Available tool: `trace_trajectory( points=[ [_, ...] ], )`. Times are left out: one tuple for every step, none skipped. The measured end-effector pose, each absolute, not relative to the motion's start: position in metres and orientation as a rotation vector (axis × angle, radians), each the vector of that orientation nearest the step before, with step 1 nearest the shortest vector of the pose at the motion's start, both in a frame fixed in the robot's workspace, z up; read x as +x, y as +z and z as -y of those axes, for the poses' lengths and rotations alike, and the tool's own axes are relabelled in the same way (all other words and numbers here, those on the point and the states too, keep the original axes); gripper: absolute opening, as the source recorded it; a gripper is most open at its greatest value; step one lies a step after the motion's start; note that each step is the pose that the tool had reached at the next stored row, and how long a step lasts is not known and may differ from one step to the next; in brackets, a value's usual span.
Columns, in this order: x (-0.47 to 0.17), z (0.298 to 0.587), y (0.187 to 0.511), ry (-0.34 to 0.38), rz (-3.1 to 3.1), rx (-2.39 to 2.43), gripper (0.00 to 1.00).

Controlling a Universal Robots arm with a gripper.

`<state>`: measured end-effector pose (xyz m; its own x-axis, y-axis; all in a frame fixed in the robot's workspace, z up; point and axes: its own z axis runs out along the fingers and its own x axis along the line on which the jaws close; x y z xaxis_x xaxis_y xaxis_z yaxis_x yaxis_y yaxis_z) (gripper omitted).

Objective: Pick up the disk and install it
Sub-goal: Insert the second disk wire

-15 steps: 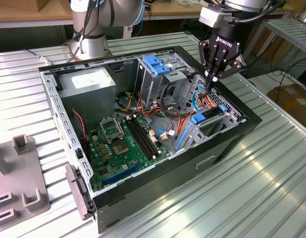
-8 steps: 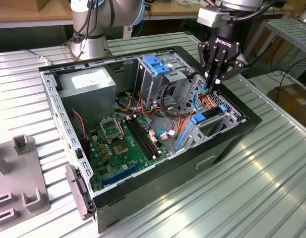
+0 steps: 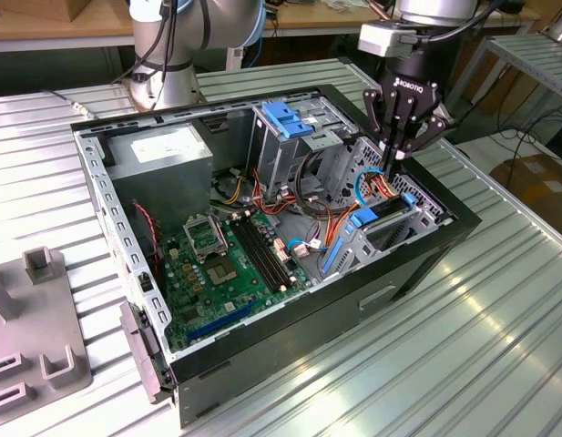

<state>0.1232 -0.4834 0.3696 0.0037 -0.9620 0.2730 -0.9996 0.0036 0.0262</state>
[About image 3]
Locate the large cardboard box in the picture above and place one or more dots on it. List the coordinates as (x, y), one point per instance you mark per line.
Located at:
(535, 182)

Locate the metal slat side table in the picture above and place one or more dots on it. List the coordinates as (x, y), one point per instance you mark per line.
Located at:
(535, 57)

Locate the metal disk bay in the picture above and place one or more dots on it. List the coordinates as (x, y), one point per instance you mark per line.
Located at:
(394, 236)

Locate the black open PC case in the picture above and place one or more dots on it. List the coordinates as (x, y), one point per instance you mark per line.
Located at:
(308, 328)

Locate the small black device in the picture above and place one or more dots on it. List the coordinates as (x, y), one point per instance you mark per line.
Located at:
(510, 5)

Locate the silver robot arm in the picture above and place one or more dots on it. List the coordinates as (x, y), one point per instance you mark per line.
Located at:
(171, 59)

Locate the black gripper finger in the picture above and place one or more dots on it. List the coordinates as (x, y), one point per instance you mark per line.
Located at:
(428, 134)
(375, 109)

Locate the wooden desk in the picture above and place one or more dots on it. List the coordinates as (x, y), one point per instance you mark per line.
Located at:
(317, 20)

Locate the black RAM slot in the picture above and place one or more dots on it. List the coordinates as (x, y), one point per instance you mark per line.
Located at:
(258, 255)
(263, 253)
(252, 257)
(269, 250)

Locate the grey power supply box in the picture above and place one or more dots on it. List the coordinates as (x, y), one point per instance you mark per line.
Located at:
(166, 182)

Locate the hard disk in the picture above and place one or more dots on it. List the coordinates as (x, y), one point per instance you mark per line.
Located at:
(364, 217)

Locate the blue plastic drive latch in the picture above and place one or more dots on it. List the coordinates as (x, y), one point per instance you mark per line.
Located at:
(285, 120)

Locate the grey parts rack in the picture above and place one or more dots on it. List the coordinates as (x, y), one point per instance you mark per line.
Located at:
(34, 328)

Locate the white grey camera box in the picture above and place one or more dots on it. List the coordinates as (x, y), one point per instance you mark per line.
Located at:
(381, 40)

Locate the black square chipset chip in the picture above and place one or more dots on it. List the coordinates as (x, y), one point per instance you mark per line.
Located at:
(188, 314)

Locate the blue expansion slot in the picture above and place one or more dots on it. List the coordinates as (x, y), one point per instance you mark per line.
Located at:
(221, 321)

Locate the green motherboard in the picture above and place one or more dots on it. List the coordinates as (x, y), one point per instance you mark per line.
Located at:
(244, 296)

